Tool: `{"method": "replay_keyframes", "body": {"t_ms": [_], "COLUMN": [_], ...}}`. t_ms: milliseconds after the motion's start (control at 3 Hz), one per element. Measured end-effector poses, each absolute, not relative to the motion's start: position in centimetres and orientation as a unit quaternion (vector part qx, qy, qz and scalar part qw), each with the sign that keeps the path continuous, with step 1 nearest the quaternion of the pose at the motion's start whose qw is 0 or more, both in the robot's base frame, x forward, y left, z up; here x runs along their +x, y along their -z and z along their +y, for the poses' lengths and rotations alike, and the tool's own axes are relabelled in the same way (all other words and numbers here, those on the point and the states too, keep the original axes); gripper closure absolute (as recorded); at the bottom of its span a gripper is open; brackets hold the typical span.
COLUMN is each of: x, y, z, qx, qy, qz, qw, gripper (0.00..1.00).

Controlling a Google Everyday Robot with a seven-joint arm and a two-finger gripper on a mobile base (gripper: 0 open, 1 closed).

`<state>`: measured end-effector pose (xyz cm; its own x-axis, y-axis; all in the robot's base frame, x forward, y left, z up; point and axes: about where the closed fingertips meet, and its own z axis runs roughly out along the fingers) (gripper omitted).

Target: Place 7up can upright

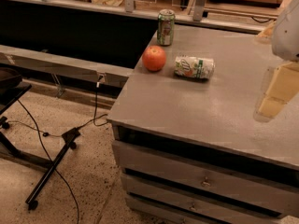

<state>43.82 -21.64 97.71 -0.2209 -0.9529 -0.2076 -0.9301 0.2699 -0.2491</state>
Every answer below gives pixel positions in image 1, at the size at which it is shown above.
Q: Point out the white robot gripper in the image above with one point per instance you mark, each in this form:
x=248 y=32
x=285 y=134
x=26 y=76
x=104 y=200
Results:
x=287 y=34

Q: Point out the white green 7up can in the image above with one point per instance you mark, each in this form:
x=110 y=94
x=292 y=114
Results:
x=194 y=67

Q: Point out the upright green soda can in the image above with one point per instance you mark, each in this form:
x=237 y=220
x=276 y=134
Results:
x=166 y=23

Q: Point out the red orange apple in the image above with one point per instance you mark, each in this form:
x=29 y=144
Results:
x=154 y=58

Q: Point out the grey drawer cabinet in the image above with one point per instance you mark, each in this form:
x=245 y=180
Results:
x=196 y=151

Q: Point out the grey metal rail shelf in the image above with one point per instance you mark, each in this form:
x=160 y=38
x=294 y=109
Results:
x=107 y=74

